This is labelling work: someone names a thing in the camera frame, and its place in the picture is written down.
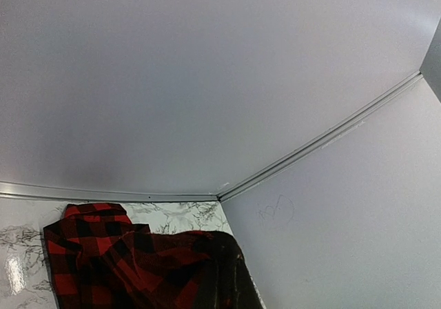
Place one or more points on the right aluminium corner post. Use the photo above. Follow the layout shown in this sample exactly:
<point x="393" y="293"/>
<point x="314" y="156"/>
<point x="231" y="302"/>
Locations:
<point x="323" y="140"/>

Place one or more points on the red black plaid shirt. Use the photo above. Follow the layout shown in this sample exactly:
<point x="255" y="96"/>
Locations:
<point x="98" y="258"/>

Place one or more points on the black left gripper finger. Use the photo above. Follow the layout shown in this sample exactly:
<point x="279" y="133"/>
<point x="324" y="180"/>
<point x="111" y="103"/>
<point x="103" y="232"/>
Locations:
<point x="226" y="280"/>

